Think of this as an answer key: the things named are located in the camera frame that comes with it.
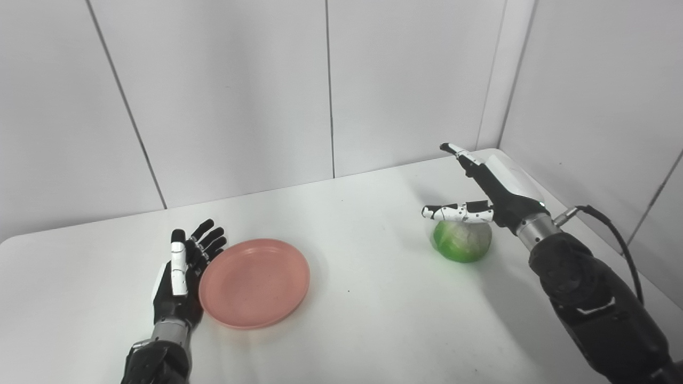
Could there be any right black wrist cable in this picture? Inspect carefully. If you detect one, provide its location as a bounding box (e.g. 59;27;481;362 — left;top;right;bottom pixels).
553;205;645;306

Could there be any pink round plate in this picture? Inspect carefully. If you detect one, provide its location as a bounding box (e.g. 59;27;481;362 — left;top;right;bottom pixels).
198;238;311;330

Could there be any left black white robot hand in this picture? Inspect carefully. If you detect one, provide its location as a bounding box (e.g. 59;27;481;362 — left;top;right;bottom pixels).
152;219;227;329

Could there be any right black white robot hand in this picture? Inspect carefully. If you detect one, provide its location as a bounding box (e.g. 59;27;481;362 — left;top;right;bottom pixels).
421;143;546;235

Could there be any green white cabbage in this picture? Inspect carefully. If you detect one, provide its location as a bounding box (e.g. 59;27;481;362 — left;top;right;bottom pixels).
431;220;493;263

